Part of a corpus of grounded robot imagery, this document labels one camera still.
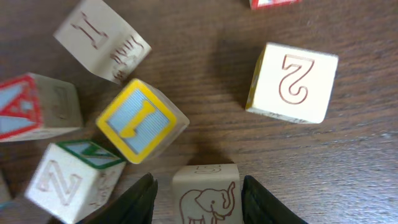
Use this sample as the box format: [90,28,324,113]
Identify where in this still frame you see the number 2 wooden block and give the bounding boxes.
[245,42,339,124]

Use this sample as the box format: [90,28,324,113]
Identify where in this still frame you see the plain I wooden block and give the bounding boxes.
[53,0,152,84]

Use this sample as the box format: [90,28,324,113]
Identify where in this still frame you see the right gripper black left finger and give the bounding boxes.
[86,173,158,224]

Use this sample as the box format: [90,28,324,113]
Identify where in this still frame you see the green framed wooden block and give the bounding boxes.
[25,140,126,223]

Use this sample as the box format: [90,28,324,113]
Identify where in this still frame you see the elephant wooden block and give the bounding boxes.
[172,164,244,224]

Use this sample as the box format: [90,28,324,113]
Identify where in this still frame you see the red framed A block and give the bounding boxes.
[1,73,83,142]

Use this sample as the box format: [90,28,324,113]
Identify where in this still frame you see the yellow framed I block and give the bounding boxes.
[96,78,190,164]

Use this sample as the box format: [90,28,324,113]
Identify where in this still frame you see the red bottomed far block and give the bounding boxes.
[249,0,302,10]

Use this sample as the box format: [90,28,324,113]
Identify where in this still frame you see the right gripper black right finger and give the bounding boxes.
[241,175,308,224]

